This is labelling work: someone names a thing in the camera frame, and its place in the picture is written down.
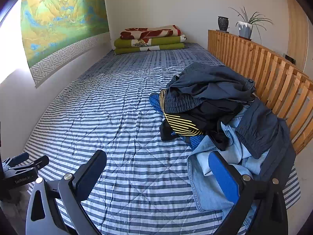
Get red floral folded blanket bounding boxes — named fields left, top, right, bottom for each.
left=120, top=25, right=181, bottom=40

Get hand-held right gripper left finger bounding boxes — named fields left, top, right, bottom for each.
left=26, top=150, right=107, bottom=235

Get landscape painting wall poster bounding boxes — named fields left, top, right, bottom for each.
left=21, top=0, right=110, bottom=89

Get potted plant in white pot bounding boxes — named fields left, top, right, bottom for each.
left=228, top=6, right=274, bottom=45

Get light blue denim garment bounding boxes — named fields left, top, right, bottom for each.
left=188, top=105, right=271, bottom=226

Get dark ceramic vase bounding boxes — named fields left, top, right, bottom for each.
left=218, top=16, right=230, bottom=33

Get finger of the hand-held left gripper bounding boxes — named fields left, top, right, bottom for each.
left=2, top=152, right=30, bottom=168
left=9, top=155, right=50, bottom=175

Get dark navy elastic shorts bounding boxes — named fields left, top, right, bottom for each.
left=163, top=92, right=207, bottom=115

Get navy elastic waist pants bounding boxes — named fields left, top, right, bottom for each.
left=234, top=98, right=297, bottom=208

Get wooden door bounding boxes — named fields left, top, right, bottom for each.
left=287, top=0, right=309, bottom=72

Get green floral folded blanket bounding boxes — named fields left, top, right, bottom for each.
left=113, top=35, right=187, bottom=55

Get blue white striped quilt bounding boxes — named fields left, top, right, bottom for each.
left=23, top=43, right=300, bottom=235

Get wooden slatted headboard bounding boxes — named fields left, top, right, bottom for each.
left=208, top=29, right=313, bottom=155

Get bright blue striped garment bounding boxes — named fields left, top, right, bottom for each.
left=149, top=92, right=208, bottom=150

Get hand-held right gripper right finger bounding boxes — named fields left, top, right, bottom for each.
left=208, top=150, right=289, bottom=235

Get black shirt with yellow stripes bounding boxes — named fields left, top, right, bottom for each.
left=159, top=89, right=247, bottom=152

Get grey checkered shirt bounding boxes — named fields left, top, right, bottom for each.
left=245, top=78, right=256, bottom=93

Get slate blue crumpled garment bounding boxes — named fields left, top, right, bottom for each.
left=166, top=62, right=252, bottom=103

